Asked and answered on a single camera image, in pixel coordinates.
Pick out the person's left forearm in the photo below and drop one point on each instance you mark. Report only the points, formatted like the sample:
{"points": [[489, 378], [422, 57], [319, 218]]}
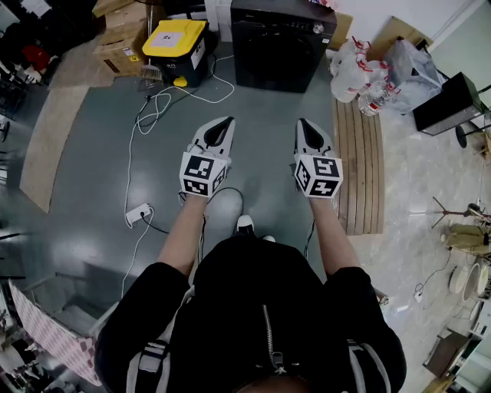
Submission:
{"points": [[183, 234]]}

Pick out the white power strip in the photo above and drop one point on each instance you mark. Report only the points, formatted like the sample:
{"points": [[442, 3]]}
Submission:
{"points": [[137, 214]]}

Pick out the black tripod stand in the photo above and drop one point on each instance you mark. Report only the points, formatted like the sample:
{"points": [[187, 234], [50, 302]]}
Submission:
{"points": [[447, 211]]}

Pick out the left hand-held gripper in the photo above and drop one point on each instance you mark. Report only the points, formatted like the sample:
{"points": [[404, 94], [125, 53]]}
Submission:
{"points": [[201, 170]]}

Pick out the person's black jacket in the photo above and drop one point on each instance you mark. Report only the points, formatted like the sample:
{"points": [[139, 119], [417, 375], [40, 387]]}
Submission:
{"points": [[249, 307]]}

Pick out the large brown cardboard box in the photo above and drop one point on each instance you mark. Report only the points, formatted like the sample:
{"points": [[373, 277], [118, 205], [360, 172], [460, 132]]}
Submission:
{"points": [[119, 51]]}

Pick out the black box on cart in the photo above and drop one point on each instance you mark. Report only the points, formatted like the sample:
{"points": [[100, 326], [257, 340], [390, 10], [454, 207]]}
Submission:
{"points": [[447, 103]]}

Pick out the round black washing machine door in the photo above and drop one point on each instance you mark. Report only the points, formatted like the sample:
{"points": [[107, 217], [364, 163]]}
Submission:
{"points": [[282, 61]]}

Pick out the brown cardboard floor sheet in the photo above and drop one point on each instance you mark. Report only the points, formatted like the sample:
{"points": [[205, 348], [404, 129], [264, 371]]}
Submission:
{"points": [[50, 146]]}

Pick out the white round bowls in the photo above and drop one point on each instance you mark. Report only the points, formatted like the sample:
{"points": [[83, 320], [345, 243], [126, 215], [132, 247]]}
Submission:
{"points": [[470, 282]]}

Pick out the flat brown cardboard box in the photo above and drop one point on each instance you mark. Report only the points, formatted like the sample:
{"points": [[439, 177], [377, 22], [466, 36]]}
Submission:
{"points": [[120, 11]]}

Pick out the small hand broom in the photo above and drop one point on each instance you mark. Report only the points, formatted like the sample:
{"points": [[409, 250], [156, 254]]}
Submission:
{"points": [[150, 73]]}

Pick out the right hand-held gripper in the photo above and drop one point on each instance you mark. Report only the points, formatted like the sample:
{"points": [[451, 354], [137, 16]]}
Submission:
{"points": [[318, 174]]}

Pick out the grey translucent plastic bag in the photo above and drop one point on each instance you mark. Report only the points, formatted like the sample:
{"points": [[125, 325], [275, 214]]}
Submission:
{"points": [[416, 73]]}

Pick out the black washing machine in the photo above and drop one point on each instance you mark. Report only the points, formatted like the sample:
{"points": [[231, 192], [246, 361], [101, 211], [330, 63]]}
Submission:
{"points": [[245, 46]]}

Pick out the person's right forearm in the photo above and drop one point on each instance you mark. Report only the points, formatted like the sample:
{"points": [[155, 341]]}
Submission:
{"points": [[331, 234]]}

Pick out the black bin with yellow lid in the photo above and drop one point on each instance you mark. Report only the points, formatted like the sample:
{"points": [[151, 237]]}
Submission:
{"points": [[174, 40]]}

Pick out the clear plastic water bottle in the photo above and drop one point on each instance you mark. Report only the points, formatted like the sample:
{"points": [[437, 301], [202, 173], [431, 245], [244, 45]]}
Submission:
{"points": [[373, 99]]}

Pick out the small cardboard piece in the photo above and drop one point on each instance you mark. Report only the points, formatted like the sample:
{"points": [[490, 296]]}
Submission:
{"points": [[342, 28]]}

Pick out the red item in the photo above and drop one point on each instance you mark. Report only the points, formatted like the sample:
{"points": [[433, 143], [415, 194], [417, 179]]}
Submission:
{"points": [[35, 57]]}

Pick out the cardboard sheet against wall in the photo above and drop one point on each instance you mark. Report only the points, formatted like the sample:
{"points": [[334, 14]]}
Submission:
{"points": [[391, 36]]}

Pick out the person's white shoe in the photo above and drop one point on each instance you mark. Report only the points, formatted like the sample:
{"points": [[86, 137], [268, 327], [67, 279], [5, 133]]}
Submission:
{"points": [[244, 223], [269, 238]]}

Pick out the wooden slatted board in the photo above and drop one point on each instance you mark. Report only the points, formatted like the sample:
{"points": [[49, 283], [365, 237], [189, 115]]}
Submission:
{"points": [[360, 172]]}

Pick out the pink checked cloth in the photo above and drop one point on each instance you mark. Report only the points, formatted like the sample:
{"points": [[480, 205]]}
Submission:
{"points": [[57, 339]]}

